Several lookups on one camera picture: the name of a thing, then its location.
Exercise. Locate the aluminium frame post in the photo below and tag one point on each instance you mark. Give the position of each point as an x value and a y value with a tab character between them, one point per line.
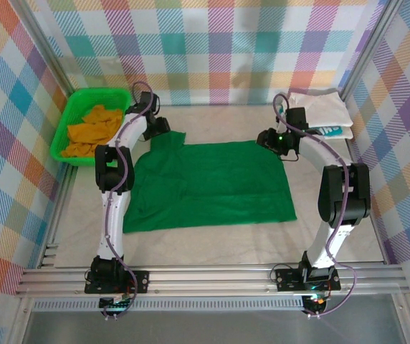
370	46
47	50

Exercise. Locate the white t-shirt with teal print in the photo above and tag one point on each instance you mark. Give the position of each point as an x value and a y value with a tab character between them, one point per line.
334	130

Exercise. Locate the green plastic basket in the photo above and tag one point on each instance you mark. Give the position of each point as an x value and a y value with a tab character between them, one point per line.
63	122

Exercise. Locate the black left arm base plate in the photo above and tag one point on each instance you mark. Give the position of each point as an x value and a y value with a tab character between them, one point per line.
140	281

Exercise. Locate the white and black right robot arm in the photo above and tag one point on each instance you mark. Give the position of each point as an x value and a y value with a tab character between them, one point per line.
316	154

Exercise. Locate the left controller circuit board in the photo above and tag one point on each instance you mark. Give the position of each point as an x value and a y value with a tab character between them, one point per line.
115	304

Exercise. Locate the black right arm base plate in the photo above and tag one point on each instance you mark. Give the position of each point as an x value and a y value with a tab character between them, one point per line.
287	279

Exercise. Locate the right controller circuit board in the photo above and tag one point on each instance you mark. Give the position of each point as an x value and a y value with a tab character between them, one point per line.
314	302

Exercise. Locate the orange t-shirt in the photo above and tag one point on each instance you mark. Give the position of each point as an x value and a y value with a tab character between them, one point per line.
94	132

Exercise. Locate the green t-shirt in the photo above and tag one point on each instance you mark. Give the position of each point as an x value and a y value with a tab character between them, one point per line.
208	186

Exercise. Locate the aluminium cross rail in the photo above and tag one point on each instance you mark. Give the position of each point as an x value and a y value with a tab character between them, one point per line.
208	279

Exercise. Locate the controller circuit board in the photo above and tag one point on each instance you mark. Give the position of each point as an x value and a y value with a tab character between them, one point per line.
314	302
115	304

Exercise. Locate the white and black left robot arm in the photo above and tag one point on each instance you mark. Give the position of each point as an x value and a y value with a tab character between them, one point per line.
113	222

